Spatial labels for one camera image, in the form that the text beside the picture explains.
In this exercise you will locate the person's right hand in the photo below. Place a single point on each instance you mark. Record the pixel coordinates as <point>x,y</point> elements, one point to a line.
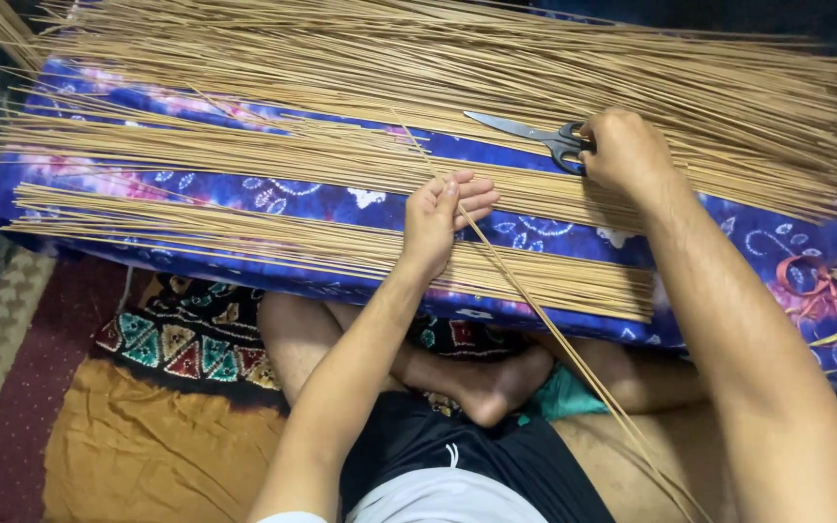
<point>629,156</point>

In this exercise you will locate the person's left hand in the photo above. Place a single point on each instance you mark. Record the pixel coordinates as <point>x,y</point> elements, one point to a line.
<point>429,225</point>

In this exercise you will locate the person's right fingers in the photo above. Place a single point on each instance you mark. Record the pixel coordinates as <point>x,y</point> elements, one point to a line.
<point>588,145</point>

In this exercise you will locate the pair of slender sticks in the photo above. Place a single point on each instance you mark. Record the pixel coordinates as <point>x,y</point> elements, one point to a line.
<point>535,301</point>

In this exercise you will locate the large heap of thin sticks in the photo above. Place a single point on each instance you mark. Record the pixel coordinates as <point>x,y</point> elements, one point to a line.
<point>404,65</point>

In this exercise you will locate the teal cloth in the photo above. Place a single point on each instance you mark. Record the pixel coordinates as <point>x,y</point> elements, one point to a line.
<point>564,396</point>

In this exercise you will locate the person's left leg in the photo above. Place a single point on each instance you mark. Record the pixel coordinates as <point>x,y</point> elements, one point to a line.
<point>476,378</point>

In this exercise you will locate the person's leg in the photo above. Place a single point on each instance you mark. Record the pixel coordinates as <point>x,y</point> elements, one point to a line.
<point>476,378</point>
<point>651,457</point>

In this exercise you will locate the blue floral patterned mattress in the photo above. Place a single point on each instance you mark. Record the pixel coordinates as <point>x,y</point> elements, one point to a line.
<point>331,195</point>

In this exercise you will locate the red ribbon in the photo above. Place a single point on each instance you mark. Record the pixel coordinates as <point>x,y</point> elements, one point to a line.
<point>814,287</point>

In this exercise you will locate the black shorts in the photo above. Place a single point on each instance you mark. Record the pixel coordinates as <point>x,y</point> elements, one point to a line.
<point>476,443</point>

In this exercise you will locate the person's right leg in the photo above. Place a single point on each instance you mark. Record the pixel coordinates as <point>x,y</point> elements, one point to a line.
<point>651,457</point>

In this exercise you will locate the flat bundle of thin sticks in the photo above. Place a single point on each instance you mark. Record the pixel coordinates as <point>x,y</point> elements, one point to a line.
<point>244,149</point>
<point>280,243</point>

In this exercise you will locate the white shirt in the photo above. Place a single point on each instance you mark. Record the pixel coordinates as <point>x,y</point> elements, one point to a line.
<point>440,501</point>

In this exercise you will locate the black colourful triangle patterned cloth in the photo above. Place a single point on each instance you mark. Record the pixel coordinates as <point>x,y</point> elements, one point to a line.
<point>193,338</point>

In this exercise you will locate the orange crumpled cloth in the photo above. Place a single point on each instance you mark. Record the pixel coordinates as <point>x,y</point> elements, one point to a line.
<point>157,450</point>

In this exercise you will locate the maroon rug with beige border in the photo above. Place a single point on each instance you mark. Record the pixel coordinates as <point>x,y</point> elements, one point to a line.
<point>19,407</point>

